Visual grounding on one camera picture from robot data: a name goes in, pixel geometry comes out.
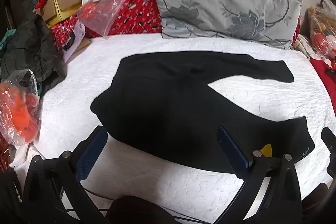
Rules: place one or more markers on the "clear bag with plush toys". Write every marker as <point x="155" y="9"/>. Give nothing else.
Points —
<point x="324" y="29"/>

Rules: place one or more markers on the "yellow box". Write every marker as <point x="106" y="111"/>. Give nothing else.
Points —
<point x="61" y="16"/>

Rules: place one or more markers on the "black remote-like device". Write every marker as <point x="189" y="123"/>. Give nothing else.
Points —
<point x="331" y="71"/>

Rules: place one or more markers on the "pale paper sheets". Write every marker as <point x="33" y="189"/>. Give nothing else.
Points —
<point x="78" y="48"/>

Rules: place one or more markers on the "black pants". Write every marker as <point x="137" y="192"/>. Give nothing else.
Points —
<point x="170" y="108"/>

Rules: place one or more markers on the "red patterned blanket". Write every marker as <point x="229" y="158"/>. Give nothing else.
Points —
<point x="141" y="14"/>

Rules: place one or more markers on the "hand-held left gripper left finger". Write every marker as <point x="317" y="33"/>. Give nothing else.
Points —
<point x="90" y="153"/>

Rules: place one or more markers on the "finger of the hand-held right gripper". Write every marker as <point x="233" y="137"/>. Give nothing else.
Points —
<point x="330" y="141"/>

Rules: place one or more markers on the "grey floral pillow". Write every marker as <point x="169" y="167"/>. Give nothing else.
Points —
<point x="223" y="6"/>

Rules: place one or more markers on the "red bedsheet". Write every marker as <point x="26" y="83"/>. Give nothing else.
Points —
<point x="326" y="85"/>

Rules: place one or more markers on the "dark green jacket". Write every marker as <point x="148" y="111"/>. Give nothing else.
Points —
<point x="31" y="50"/>

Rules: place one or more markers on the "clear bag with orange item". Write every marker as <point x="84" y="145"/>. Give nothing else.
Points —
<point x="18" y="113"/>

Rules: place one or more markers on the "clear bag with red cloth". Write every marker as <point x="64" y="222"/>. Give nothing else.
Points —
<point x="99" y="14"/>

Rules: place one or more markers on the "white quilted bed cover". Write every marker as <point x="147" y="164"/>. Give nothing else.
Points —
<point x="78" y="82"/>

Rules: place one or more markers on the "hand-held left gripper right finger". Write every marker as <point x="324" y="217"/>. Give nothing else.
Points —
<point x="233" y="150"/>

